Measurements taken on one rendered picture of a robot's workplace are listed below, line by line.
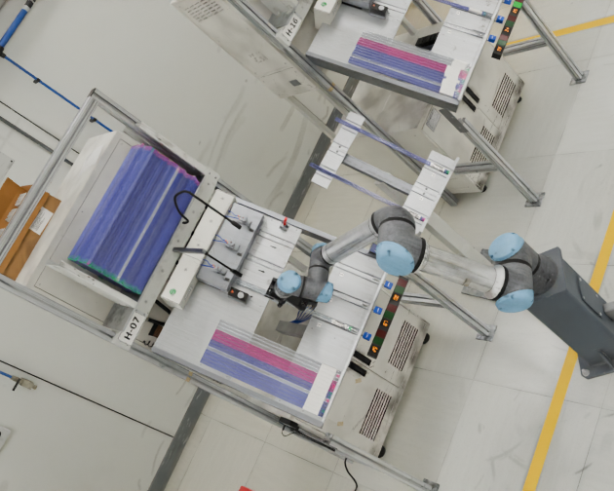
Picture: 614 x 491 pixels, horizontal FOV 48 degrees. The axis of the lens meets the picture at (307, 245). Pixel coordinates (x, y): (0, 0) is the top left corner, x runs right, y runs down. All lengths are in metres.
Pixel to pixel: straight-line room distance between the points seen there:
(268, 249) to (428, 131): 1.06
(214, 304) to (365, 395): 0.85
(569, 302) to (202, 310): 1.35
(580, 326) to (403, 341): 0.93
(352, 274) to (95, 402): 2.09
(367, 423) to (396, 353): 0.34
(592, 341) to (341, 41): 1.65
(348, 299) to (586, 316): 0.86
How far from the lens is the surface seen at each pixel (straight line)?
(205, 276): 2.69
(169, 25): 4.53
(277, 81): 3.48
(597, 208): 3.30
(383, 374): 3.19
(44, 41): 4.21
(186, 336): 2.70
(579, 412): 2.88
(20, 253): 2.84
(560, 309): 2.54
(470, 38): 3.26
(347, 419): 3.09
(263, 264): 2.73
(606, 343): 2.77
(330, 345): 2.64
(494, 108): 3.76
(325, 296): 2.37
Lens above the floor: 2.42
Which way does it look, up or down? 32 degrees down
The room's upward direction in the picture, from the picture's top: 54 degrees counter-clockwise
